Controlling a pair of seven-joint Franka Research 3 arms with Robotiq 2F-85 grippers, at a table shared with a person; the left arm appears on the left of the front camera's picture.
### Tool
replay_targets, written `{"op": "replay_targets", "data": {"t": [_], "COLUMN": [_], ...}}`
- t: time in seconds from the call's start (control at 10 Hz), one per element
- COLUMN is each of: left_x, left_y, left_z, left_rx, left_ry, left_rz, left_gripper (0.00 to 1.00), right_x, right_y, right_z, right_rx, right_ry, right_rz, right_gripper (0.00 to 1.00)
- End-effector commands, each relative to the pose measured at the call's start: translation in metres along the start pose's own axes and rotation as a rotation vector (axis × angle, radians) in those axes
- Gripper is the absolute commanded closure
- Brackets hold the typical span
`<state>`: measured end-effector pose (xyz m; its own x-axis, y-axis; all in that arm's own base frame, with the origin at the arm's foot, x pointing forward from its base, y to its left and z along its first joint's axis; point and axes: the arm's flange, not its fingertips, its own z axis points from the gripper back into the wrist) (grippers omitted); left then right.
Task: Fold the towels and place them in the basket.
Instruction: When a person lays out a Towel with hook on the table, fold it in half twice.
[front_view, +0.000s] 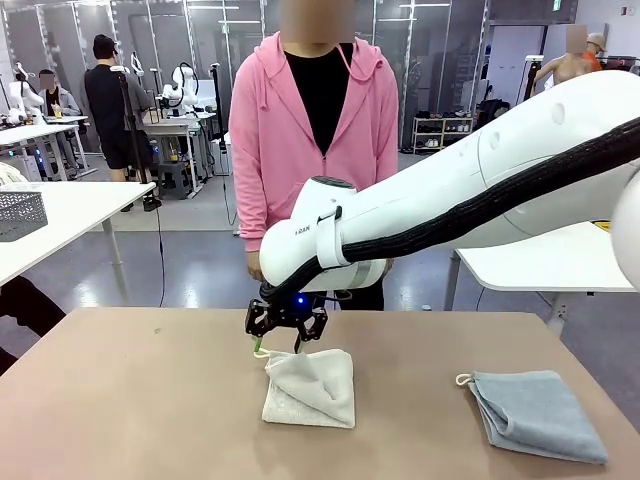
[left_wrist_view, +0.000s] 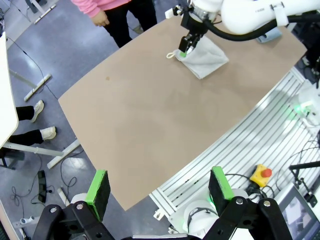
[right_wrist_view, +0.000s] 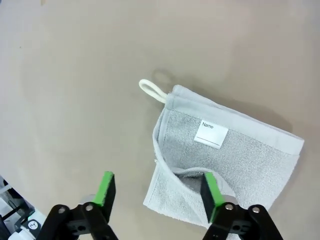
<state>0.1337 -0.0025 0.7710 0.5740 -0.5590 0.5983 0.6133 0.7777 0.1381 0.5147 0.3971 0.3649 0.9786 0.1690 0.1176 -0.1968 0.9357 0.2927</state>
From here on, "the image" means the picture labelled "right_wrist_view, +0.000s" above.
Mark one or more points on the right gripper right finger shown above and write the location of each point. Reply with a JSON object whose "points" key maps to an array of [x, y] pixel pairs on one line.
{"points": [[225, 220]]}

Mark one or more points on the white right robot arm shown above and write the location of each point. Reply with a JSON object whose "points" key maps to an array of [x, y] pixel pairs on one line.
{"points": [[31, 226]]}

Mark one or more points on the white towel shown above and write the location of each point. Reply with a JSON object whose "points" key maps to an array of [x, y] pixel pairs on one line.
{"points": [[250, 162]]}

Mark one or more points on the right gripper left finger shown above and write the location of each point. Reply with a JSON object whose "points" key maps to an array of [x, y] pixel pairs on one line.
{"points": [[100, 215]]}

